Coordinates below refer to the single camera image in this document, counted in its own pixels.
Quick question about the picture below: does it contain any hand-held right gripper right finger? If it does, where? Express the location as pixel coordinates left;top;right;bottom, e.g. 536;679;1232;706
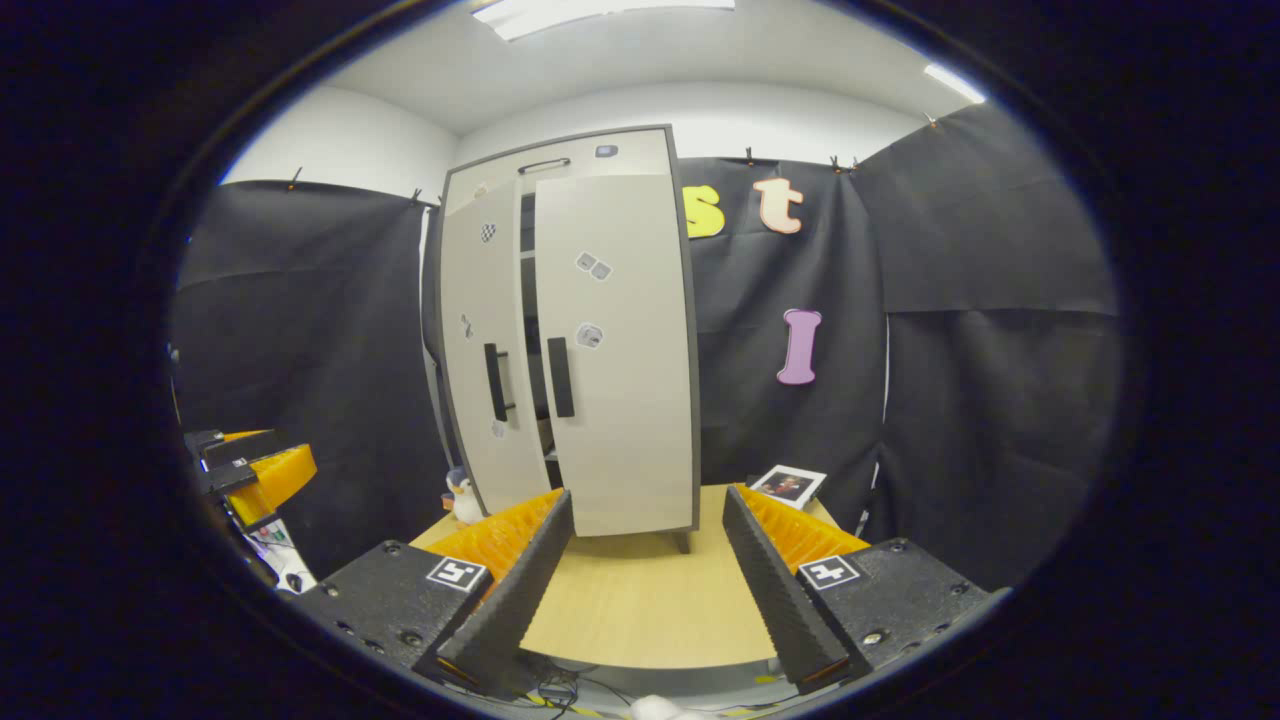
721;484;1013;698

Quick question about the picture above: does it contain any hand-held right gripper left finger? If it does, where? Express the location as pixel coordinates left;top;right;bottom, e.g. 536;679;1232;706
290;487;576;696

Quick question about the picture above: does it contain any grey cabinet door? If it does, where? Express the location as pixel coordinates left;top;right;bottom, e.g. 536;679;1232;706
533;172;696;538
438;180;553;516

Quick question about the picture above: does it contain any grey shoe cabinet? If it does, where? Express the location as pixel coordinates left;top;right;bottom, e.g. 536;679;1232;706
425;125;701;556

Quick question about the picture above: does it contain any white box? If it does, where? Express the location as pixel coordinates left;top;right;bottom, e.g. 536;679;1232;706
248;518;316;593

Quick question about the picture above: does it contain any white portrait cover book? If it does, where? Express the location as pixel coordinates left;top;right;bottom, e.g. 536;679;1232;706
748;464;829;511

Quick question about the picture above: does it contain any penguin plush toy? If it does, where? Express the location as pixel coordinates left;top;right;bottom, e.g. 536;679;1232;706
443;467;486;528

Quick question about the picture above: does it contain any black backdrop cloth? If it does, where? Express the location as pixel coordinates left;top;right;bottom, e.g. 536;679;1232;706
168;103;1121;591

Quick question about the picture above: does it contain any person's white footwear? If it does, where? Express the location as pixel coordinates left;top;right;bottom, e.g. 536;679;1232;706
630;695;716;720

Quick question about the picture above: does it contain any ceiling light panel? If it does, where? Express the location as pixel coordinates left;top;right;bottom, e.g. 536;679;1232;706
925;63;986;104
472;0;736;41

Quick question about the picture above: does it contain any tangle of black cables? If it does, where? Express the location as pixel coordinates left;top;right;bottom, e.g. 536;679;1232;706
520;675;641;716

